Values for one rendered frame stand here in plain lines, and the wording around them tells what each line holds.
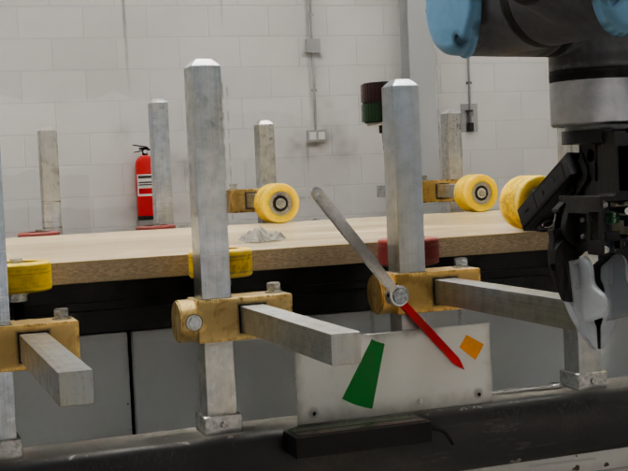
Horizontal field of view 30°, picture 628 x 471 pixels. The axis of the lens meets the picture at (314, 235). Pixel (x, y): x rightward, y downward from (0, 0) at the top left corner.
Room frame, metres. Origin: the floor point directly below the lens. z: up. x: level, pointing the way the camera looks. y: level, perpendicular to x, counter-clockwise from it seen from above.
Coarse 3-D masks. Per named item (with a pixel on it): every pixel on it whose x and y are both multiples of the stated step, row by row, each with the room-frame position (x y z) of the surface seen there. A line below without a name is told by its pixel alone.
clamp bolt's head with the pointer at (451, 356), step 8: (392, 296) 1.40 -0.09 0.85; (400, 296) 1.40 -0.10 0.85; (408, 304) 1.42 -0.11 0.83; (408, 312) 1.42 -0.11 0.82; (416, 312) 1.42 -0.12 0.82; (416, 320) 1.42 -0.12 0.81; (424, 328) 1.42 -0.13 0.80; (432, 336) 1.43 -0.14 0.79; (440, 344) 1.43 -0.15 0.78; (448, 352) 1.43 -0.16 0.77; (456, 360) 1.44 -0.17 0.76
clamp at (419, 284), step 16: (416, 272) 1.43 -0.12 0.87; (432, 272) 1.43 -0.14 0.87; (448, 272) 1.44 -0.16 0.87; (464, 272) 1.45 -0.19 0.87; (368, 288) 1.45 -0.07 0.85; (384, 288) 1.41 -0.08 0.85; (416, 288) 1.43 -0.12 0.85; (432, 288) 1.43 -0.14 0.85; (384, 304) 1.41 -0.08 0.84; (416, 304) 1.43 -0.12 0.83; (432, 304) 1.43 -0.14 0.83
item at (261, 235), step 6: (246, 234) 1.72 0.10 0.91; (252, 234) 1.69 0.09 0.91; (258, 234) 1.69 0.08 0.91; (264, 234) 1.71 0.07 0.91; (270, 234) 1.71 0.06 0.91; (276, 234) 1.70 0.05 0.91; (246, 240) 1.69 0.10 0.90; (252, 240) 1.68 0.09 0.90; (258, 240) 1.67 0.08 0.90; (264, 240) 1.68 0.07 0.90; (270, 240) 1.69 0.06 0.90; (276, 240) 1.68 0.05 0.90
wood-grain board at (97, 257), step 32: (256, 224) 2.32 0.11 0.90; (288, 224) 2.26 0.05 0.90; (320, 224) 2.20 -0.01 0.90; (352, 224) 2.14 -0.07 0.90; (384, 224) 2.08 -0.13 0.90; (448, 224) 1.98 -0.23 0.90; (480, 224) 1.94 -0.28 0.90; (32, 256) 1.59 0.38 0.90; (64, 256) 1.56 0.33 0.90; (96, 256) 1.53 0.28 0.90; (128, 256) 1.50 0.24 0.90; (160, 256) 1.49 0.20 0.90; (256, 256) 1.53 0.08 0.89; (288, 256) 1.55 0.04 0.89; (320, 256) 1.56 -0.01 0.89; (352, 256) 1.58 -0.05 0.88; (448, 256) 1.63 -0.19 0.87
